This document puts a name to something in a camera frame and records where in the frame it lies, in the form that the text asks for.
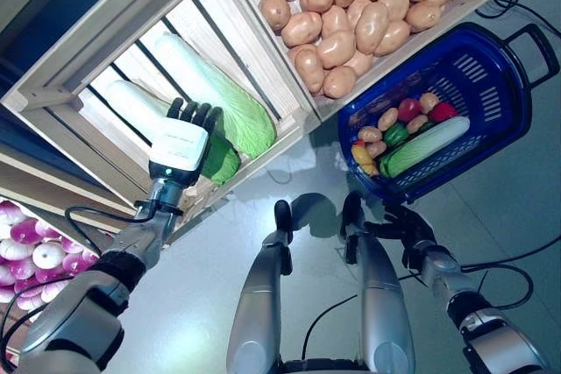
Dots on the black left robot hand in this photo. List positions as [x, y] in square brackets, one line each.
[179, 146]

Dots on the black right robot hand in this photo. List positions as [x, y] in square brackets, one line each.
[407, 225]

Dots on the green white napa cabbage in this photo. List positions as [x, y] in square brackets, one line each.
[421, 146]
[228, 102]
[131, 102]

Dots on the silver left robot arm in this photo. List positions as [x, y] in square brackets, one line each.
[79, 304]

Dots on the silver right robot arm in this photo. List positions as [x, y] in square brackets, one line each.
[482, 326]

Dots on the blue plastic shopping basket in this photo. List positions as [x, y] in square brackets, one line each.
[515, 85]

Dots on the silver right robot leg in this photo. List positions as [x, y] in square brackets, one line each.
[381, 295]

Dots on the yellow bell pepper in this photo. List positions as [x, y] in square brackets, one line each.
[364, 158]

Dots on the green bell pepper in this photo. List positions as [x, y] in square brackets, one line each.
[395, 135]

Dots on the red bell pepper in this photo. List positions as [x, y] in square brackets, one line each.
[409, 109]
[442, 112]

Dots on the purple white onion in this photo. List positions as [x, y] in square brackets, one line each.
[4, 275]
[46, 229]
[90, 256]
[76, 262]
[15, 249]
[28, 287]
[26, 231]
[48, 275]
[70, 244]
[19, 268]
[48, 256]
[9, 212]

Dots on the dark robot waist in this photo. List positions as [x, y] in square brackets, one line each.
[324, 367]

